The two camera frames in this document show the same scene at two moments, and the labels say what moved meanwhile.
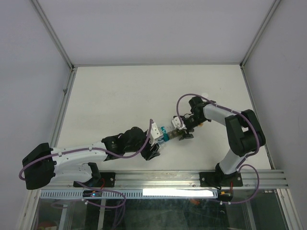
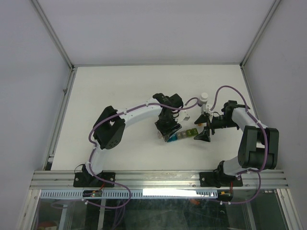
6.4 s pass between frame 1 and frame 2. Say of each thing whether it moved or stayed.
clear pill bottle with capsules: moved
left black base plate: stayed
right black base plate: stayed
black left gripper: moved
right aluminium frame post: stayed
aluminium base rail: stayed
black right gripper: moved
